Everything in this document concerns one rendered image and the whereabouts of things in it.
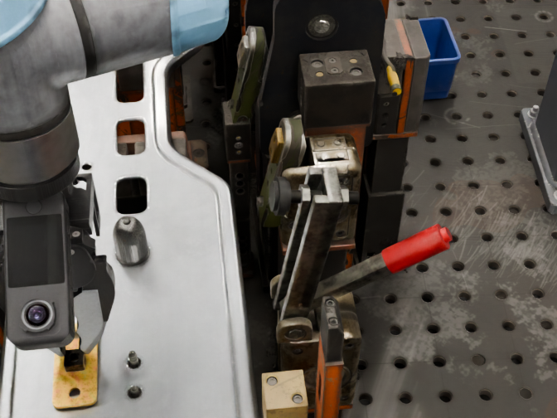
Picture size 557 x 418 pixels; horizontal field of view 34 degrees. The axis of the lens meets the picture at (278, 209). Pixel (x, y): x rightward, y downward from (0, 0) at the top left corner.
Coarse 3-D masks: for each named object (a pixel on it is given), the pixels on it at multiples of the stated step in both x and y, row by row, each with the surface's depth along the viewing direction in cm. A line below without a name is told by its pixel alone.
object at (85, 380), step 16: (80, 352) 81; (96, 352) 82; (64, 368) 81; (80, 368) 80; (96, 368) 81; (64, 384) 80; (80, 384) 80; (96, 384) 80; (64, 400) 79; (80, 400) 79; (96, 400) 79
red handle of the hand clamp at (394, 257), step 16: (416, 240) 73; (432, 240) 72; (448, 240) 73; (384, 256) 74; (400, 256) 73; (416, 256) 73; (352, 272) 76; (368, 272) 75; (384, 272) 75; (320, 288) 77; (336, 288) 76; (352, 288) 76; (320, 304) 77
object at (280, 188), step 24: (312, 168) 68; (336, 168) 68; (288, 192) 66; (312, 192) 67; (336, 192) 66; (312, 216) 67; (336, 216) 67; (312, 240) 69; (288, 264) 75; (312, 264) 71; (288, 288) 74; (312, 288) 73; (288, 312) 76
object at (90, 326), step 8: (80, 288) 75; (80, 296) 74; (88, 296) 75; (96, 296) 75; (80, 304) 75; (88, 304) 75; (96, 304) 75; (80, 312) 76; (88, 312) 76; (96, 312) 76; (80, 320) 76; (88, 320) 77; (96, 320) 77; (80, 328) 77; (88, 328) 77; (96, 328) 77; (80, 336) 78; (88, 336) 78; (96, 336) 78; (80, 344) 79; (88, 344) 79; (96, 344) 80; (88, 352) 80
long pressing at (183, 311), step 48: (192, 48) 111; (96, 96) 105; (144, 96) 105; (96, 144) 100; (96, 192) 95; (192, 192) 95; (96, 240) 91; (192, 240) 91; (144, 288) 87; (192, 288) 87; (240, 288) 87; (144, 336) 84; (192, 336) 84; (240, 336) 83; (0, 384) 81; (48, 384) 80; (144, 384) 80; (192, 384) 80; (240, 384) 80
